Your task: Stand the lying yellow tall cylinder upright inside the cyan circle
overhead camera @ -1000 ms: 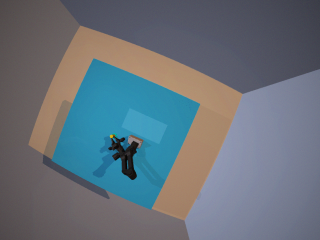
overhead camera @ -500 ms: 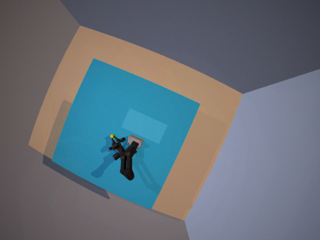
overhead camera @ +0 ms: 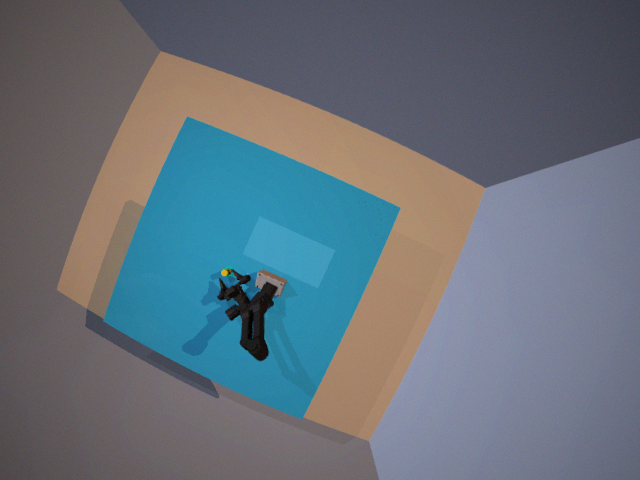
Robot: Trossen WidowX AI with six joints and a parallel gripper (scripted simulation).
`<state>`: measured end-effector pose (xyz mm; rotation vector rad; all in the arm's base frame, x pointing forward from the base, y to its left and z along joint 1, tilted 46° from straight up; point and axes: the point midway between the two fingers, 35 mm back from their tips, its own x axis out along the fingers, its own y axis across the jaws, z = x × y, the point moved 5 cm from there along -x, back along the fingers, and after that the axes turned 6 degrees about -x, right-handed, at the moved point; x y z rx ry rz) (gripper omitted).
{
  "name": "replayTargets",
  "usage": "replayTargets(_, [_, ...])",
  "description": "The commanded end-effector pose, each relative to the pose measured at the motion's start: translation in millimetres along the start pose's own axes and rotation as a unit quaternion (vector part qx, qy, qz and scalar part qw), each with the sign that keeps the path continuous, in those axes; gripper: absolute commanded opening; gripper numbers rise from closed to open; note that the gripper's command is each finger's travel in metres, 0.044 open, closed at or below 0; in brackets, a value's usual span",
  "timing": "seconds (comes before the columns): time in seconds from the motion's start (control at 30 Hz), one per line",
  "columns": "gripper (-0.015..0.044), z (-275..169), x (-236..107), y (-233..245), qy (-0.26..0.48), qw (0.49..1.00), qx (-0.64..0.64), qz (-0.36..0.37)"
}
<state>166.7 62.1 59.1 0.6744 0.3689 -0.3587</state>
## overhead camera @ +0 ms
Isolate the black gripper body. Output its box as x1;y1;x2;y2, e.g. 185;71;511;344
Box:
217;274;251;302

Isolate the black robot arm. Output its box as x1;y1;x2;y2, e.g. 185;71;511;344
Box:
224;281;278;361

